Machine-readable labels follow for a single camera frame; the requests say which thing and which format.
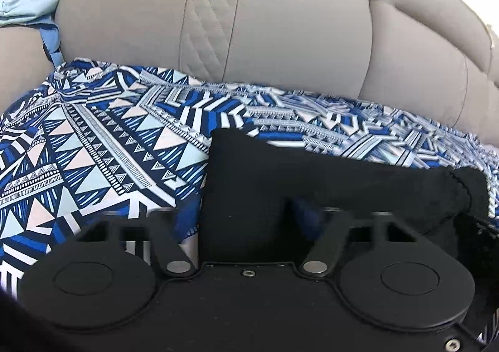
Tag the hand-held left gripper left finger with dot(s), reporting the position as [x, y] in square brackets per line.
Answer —
[180, 221]

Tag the beige sofa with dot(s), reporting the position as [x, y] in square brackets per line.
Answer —
[292, 24]

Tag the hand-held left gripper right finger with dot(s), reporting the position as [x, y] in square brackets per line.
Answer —
[306, 217]

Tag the blue geometric patterned blanket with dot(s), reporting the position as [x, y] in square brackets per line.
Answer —
[89, 133]

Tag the light blue shirt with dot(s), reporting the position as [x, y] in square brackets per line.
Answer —
[29, 3]

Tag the black pants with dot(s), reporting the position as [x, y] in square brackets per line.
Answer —
[253, 184]

